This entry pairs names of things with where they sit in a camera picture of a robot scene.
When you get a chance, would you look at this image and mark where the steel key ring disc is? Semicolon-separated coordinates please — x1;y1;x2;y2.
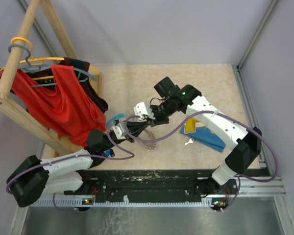
138;129;156;150

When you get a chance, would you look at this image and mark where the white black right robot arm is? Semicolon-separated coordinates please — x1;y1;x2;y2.
151;77;262;194

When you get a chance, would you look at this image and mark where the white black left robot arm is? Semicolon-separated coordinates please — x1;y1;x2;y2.
6;120;151;208

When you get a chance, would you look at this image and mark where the key tag bunch on blue disc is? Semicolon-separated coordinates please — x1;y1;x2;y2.
105;148;115;158

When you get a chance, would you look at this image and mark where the loose silver key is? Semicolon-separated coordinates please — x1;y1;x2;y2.
185;138;195;145

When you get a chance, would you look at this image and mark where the red shirt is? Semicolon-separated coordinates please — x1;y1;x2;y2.
12;64;106;147

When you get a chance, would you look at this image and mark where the yellow blue cartoon cloth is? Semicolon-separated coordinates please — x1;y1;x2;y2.
180;118;226;152

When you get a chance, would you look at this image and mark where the teal clothes hanger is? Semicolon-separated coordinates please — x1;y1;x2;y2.
0;44;98;92

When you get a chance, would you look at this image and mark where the yellow clothes hanger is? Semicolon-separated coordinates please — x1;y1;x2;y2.
1;36;100;80

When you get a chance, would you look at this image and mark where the wooden clothes rack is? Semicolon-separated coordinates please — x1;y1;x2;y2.
0;0;105;157

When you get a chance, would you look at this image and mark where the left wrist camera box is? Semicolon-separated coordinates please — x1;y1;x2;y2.
112;122;127;140

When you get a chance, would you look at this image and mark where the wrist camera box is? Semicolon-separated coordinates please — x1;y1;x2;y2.
112;122;127;140
133;102;155;120

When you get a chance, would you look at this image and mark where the blue handled key ring disc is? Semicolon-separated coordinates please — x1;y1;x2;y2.
106;113;137;129

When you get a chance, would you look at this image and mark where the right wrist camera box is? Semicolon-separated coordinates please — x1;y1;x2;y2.
133;102;155;120

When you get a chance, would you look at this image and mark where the aluminium frame rail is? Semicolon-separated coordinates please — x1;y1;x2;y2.
235;0;294;235

